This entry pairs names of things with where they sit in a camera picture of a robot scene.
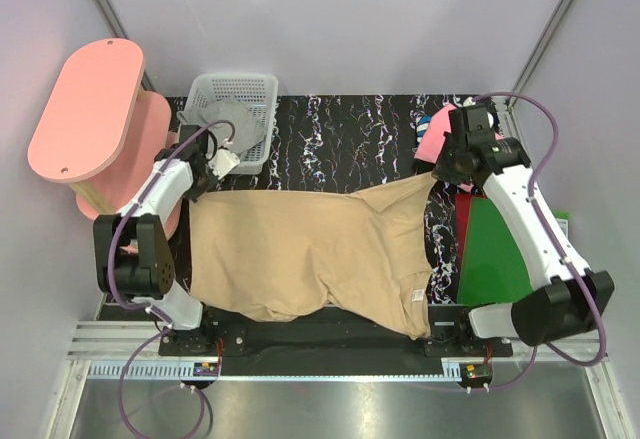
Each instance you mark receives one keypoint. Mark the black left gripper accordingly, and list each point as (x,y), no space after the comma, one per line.
(194,193)

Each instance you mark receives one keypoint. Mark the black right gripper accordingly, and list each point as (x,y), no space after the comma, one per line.
(440,170)

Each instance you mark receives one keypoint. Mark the beige t shirt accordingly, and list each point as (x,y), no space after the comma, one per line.
(274,256)

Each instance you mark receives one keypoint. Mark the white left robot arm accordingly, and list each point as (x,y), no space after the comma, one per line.
(134,262)

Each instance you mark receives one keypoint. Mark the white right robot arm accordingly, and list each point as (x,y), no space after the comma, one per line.
(568,298)

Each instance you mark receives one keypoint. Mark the pink folded t shirt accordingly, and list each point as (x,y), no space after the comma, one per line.
(432,143)

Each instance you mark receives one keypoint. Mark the red plastic folder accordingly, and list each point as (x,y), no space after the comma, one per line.
(462,214)

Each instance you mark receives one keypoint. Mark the blue white striped garment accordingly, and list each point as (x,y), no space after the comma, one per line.
(421,126)

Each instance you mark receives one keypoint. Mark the grey t shirt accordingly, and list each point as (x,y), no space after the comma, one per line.
(249,131)

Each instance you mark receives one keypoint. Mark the white plastic basket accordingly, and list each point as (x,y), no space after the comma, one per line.
(256,92)

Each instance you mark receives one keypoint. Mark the pink tiered shelf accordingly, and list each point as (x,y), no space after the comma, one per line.
(100,131)

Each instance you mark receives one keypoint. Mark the green plastic folder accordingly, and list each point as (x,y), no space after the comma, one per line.
(492,270)

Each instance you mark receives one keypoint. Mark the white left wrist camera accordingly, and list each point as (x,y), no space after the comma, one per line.
(223,163)

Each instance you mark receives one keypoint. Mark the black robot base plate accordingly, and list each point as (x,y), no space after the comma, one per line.
(329,343)

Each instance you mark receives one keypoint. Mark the white slotted cable duct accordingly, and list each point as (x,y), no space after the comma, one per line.
(159,370)

